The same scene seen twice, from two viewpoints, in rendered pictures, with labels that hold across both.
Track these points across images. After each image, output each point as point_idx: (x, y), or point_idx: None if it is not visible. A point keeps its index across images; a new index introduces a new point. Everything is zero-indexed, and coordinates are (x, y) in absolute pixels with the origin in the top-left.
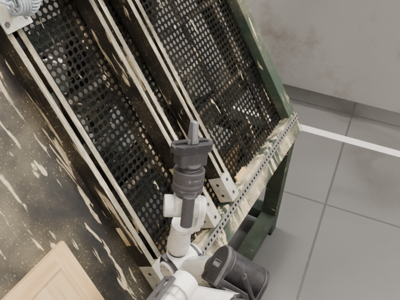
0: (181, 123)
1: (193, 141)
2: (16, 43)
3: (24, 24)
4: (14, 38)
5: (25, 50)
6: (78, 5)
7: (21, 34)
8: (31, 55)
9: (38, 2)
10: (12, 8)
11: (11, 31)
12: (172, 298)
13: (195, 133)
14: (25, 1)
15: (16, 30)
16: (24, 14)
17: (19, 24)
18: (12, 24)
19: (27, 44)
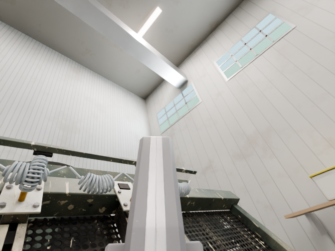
0: None
1: (136, 229)
2: (4, 233)
3: (26, 210)
4: (6, 229)
5: (11, 248)
6: (121, 232)
7: (19, 227)
8: (11, 250)
9: (36, 167)
10: (3, 170)
11: (0, 211)
12: None
13: (152, 172)
14: (22, 164)
15: (10, 212)
16: (16, 180)
17: (19, 209)
18: (10, 207)
19: (18, 237)
